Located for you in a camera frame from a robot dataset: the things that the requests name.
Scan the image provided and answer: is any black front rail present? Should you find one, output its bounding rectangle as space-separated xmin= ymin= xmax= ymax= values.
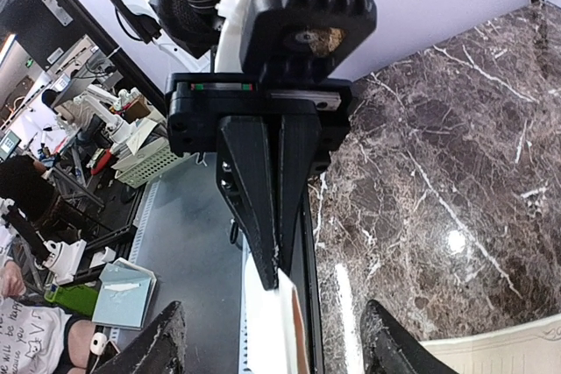
xmin=227 ymin=176 xmax=325 ymax=374

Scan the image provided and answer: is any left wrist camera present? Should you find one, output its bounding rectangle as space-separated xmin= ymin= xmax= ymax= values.
xmin=239 ymin=0 xmax=377 ymax=83

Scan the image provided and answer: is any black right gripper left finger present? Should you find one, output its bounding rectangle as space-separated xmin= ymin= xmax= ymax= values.
xmin=92 ymin=300 xmax=186 ymax=374

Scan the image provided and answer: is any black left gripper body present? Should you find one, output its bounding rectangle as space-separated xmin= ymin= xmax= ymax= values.
xmin=156 ymin=0 xmax=352 ymax=171

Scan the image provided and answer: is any beige ornate letter paper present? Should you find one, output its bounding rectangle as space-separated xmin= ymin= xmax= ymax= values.
xmin=422 ymin=314 xmax=560 ymax=374
xmin=245 ymin=257 xmax=310 ymax=374

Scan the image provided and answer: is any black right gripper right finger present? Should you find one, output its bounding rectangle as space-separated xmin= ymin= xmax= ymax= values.
xmin=360 ymin=300 xmax=455 ymax=374

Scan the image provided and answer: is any white slotted cable duct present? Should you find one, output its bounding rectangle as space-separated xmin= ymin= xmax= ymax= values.
xmin=128 ymin=177 xmax=161 ymax=264

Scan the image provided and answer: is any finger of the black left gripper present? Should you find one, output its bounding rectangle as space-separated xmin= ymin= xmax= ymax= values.
xmin=217 ymin=116 xmax=279 ymax=291
xmin=277 ymin=115 xmax=321 ymax=275

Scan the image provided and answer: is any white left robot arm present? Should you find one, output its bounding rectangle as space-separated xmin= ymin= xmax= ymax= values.
xmin=111 ymin=0 xmax=377 ymax=290

